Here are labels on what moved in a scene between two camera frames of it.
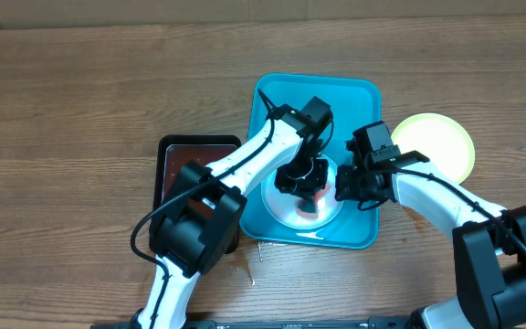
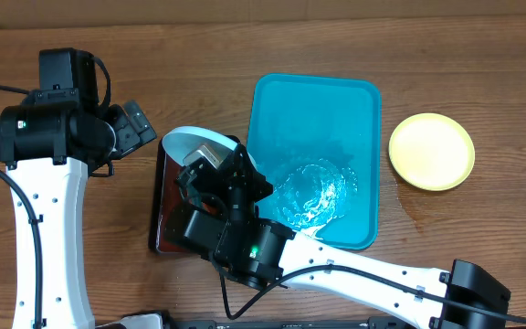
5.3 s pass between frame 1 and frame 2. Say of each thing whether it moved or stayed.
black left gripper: moved
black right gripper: moved
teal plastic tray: stayed
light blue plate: moved
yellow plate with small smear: stayed
